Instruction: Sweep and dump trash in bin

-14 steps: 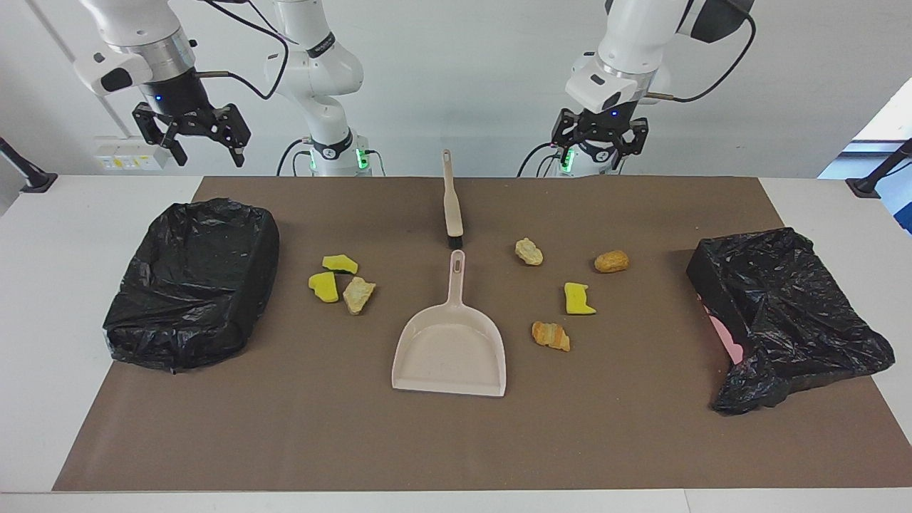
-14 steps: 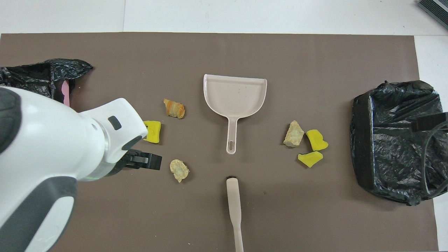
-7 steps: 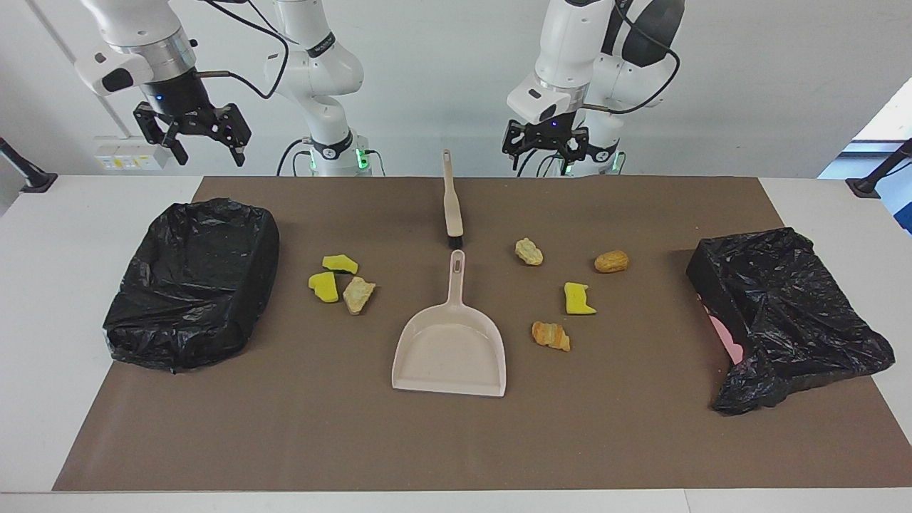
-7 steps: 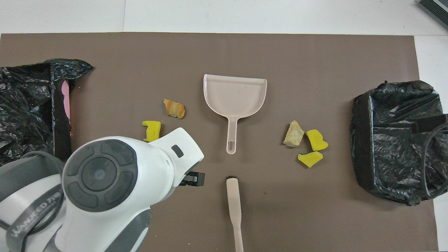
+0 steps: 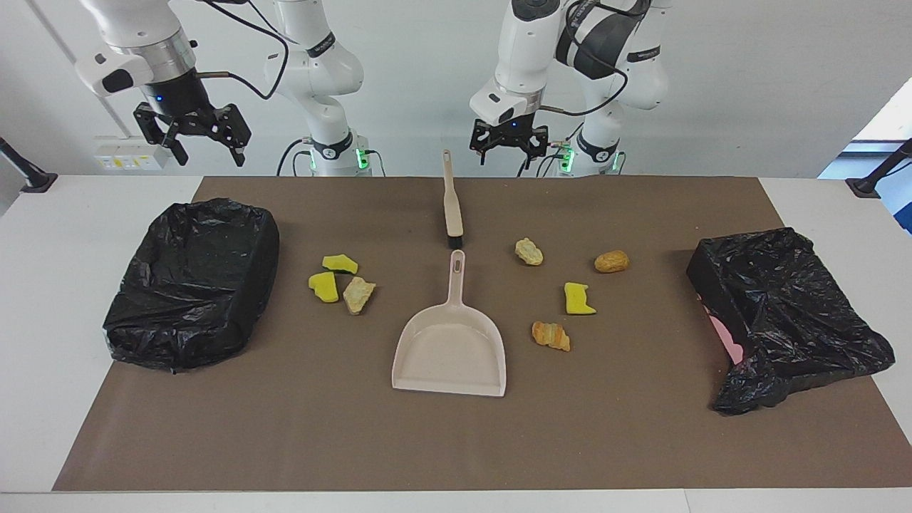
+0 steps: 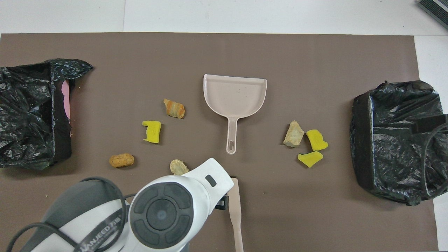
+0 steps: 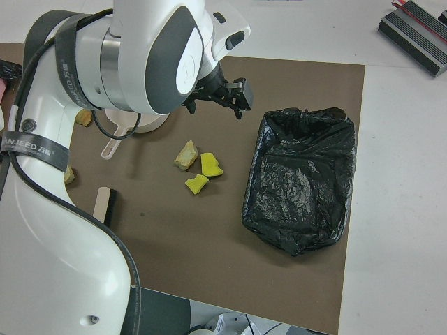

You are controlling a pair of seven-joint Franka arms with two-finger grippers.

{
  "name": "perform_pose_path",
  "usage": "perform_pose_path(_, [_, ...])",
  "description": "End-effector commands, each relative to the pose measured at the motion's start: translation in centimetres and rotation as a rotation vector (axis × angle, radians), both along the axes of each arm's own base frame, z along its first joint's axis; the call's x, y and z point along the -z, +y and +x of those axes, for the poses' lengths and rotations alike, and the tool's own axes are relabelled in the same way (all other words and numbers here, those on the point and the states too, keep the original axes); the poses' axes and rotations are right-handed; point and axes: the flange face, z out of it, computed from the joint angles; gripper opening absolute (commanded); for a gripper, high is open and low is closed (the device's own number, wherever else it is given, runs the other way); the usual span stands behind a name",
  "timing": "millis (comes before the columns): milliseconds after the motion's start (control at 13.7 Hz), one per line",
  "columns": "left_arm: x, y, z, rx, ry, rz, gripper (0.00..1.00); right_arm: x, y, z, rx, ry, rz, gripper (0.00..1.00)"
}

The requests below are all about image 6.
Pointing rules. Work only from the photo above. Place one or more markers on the dark ribbed panel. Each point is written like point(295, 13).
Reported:
point(435, 10)

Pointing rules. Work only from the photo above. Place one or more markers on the beige hand brush black bristles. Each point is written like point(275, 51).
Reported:
point(236, 210)

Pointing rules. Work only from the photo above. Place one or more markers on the beige plastic dustpan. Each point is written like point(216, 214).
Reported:
point(234, 96)

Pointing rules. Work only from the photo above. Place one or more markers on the pink bin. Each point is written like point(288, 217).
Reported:
point(65, 101)

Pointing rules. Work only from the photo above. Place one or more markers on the wedge yellow sponge piece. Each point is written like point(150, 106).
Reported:
point(309, 159)

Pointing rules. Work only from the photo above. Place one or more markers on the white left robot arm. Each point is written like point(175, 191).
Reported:
point(161, 213)

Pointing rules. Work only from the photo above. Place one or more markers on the brown table mat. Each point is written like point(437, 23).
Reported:
point(210, 52)

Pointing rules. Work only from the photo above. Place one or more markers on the curved yellow sponge piece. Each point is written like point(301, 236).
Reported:
point(316, 139)

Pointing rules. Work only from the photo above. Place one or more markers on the black plastic trash bag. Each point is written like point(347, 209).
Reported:
point(392, 147)
point(28, 105)

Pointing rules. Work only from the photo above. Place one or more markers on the brown oval toy bread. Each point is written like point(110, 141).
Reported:
point(121, 160)

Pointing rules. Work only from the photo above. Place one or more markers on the notched yellow sponge piece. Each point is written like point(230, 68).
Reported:
point(152, 132)

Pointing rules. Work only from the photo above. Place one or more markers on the toy croissant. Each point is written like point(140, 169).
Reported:
point(174, 108)
point(293, 134)

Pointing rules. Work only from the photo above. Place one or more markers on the pale lumpy toy bread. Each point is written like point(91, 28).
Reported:
point(177, 166)

